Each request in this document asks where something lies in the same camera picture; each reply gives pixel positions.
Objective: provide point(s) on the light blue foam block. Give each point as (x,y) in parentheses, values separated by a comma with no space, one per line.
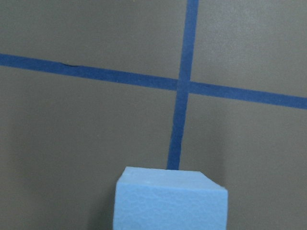
(158,199)

